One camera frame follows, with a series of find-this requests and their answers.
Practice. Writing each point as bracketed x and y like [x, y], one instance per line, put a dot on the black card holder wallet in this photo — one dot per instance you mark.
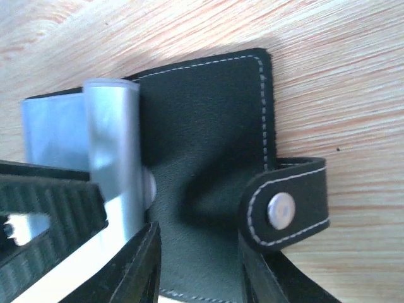
[192, 146]

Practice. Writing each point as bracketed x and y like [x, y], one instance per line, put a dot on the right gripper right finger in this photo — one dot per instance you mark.
[106, 270]

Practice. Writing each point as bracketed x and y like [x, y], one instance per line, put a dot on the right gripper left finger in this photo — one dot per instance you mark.
[73, 204]

